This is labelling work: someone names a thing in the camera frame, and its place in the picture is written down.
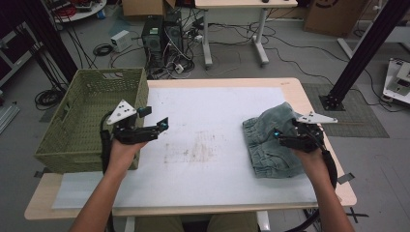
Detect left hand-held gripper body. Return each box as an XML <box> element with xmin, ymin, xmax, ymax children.
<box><xmin>105</xmin><ymin>99</ymin><xmax>159</xmax><ymax>145</ymax></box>

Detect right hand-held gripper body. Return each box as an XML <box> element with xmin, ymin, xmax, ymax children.
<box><xmin>283</xmin><ymin>110</ymin><xmax>338</xmax><ymax>154</ymax></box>

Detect light blue denim skirt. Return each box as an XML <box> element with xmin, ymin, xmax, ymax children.
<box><xmin>242</xmin><ymin>101</ymin><xmax>318</xmax><ymax>180</ymax></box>

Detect green woven basket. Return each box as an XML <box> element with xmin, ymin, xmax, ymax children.
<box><xmin>33</xmin><ymin>67</ymin><xmax>150</xmax><ymax>175</ymax></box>

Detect person's right hand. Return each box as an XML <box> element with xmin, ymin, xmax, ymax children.
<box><xmin>291</xmin><ymin>148</ymin><xmax>330</xmax><ymax>182</ymax></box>

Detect light wooden table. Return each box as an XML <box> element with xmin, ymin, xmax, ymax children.
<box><xmin>23</xmin><ymin>76</ymin><xmax>358</xmax><ymax>232</ymax></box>

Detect grey floor mat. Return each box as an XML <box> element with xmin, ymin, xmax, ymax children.
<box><xmin>301</xmin><ymin>82</ymin><xmax>391</xmax><ymax>139</ymax></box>

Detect black computer tower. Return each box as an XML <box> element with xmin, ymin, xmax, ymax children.
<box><xmin>163</xmin><ymin>11</ymin><xmax>185</xmax><ymax>56</ymax></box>
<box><xmin>140</xmin><ymin>14</ymin><xmax>165</xmax><ymax>71</ymax></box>

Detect white power supply box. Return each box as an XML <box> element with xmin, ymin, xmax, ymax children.
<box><xmin>109</xmin><ymin>29</ymin><xmax>133</xmax><ymax>53</ymax></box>

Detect white foam mat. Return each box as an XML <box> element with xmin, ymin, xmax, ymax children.
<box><xmin>51</xmin><ymin>86</ymin><xmax>318</xmax><ymax>211</ymax></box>

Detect black tape cross mark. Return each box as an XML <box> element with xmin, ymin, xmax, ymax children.
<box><xmin>346</xmin><ymin>206</ymin><xmax>370</xmax><ymax>224</ymax></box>

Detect black metal stand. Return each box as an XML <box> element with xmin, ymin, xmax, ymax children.
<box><xmin>18</xmin><ymin>0</ymin><xmax>81</xmax><ymax>85</ymax></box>
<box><xmin>318</xmin><ymin>0</ymin><xmax>410</xmax><ymax>112</ymax></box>

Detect person's khaki trousers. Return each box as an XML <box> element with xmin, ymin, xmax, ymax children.
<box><xmin>134</xmin><ymin>212</ymin><xmax>259</xmax><ymax>232</ymax></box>

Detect cardboard box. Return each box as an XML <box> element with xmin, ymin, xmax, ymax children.
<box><xmin>121</xmin><ymin>0</ymin><xmax>177</xmax><ymax>17</ymax></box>
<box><xmin>303</xmin><ymin>0</ymin><xmax>371</xmax><ymax>38</ymax></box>

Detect white round table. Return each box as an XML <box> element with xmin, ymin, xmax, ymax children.
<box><xmin>47</xmin><ymin>0</ymin><xmax>108</xmax><ymax>24</ymax></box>

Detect white machine base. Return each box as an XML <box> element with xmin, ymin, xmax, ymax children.
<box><xmin>381</xmin><ymin>57</ymin><xmax>410</xmax><ymax>105</ymax></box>

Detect grey metal rails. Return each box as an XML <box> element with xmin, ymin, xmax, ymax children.
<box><xmin>0</xmin><ymin>105</ymin><xmax>20</xmax><ymax>134</ymax></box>

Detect grey metal rack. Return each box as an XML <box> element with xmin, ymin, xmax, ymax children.
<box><xmin>0</xmin><ymin>22</ymin><xmax>42</xmax><ymax>88</ymax></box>

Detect white-legged wooden desk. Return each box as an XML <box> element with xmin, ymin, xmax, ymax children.
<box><xmin>193</xmin><ymin>0</ymin><xmax>299</xmax><ymax>67</ymax></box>

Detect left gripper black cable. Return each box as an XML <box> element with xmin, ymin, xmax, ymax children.
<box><xmin>99</xmin><ymin>110</ymin><xmax>116</xmax><ymax>232</ymax></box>

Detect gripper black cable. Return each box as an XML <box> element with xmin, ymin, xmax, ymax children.
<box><xmin>99</xmin><ymin>110</ymin><xmax>116</xmax><ymax>232</ymax></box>
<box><xmin>283</xmin><ymin>129</ymin><xmax>338</xmax><ymax>232</ymax></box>

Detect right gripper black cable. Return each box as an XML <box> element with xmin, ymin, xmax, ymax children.
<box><xmin>283</xmin><ymin>129</ymin><xmax>338</xmax><ymax>232</ymax></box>

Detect tangle of floor cables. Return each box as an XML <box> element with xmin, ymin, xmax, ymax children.
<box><xmin>109</xmin><ymin>9</ymin><xmax>207</xmax><ymax>80</ymax></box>

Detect black cable coil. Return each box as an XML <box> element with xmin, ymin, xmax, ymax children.
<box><xmin>33</xmin><ymin>88</ymin><xmax>66</xmax><ymax>111</ymax></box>
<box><xmin>92</xmin><ymin>43</ymin><xmax>114</xmax><ymax>57</ymax></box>

